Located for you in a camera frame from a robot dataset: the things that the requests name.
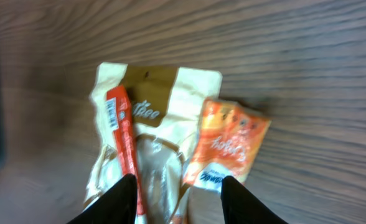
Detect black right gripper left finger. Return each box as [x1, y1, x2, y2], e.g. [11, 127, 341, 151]
[68, 174, 138, 224]

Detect orange small carton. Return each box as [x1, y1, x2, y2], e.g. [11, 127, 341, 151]
[183, 98, 271, 192]

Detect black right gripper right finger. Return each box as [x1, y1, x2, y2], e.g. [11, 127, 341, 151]
[220, 176, 288, 224]

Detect beige snack bag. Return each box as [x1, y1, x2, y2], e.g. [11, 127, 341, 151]
[84, 62, 222, 223]

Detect red stick packet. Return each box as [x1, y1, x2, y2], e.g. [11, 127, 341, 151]
[106, 85, 148, 224]

